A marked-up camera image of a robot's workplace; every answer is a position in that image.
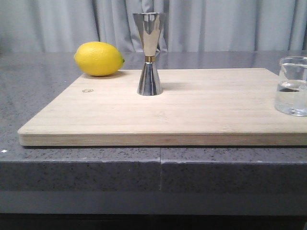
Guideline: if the steel double jigger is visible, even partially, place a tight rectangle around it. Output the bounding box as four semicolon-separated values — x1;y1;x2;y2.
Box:
133;12;165;96

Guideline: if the clear glass measuring cup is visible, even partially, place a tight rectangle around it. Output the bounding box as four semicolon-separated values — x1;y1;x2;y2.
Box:
274;57;307;117

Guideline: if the wooden cutting board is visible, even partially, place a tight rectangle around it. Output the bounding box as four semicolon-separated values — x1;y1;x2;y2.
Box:
18;68;307;146

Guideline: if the yellow lemon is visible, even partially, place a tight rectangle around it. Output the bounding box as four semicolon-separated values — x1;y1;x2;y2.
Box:
74;41;125;76

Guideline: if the grey curtain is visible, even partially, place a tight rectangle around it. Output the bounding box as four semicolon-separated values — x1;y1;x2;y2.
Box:
0;0;307;53

